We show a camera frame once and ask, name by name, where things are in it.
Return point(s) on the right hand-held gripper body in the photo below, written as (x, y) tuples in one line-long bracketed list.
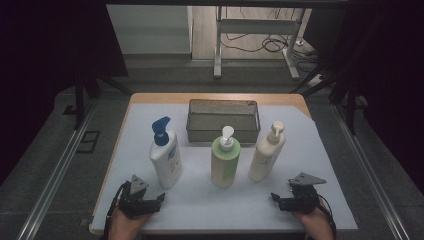
[(305, 200)]

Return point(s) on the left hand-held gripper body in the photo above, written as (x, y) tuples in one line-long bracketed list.
[(133, 203)]

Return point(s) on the white bottle with blue pump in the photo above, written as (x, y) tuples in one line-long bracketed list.
[(166, 163)]

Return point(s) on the cream pump bottle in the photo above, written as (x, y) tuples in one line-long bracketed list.
[(265, 156)]

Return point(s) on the green bottle with white pump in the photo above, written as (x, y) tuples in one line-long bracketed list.
[(225, 166)]

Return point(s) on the metal mesh basket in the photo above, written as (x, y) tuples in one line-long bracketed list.
[(213, 120)]

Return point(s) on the person's left hand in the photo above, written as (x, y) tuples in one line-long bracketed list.
[(125, 228)]

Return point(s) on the person's right hand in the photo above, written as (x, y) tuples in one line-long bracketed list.
[(318, 225)]

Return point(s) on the black metal stand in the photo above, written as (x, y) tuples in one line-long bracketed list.
[(350, 106), (79, 103)]

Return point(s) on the white power strip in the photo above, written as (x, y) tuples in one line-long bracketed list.
[(316, 80)]

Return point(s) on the dark curtain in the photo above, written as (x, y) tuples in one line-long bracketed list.
[(393, 66), (40, 50)]

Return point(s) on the white partition panel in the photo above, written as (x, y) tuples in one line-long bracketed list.
[(150, 30)]

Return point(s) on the aluminium floor rail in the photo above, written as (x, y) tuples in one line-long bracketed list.
[(370, 173), (53, 180)]

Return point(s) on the white metal desk frame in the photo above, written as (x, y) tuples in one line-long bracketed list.
[(256, 26)]

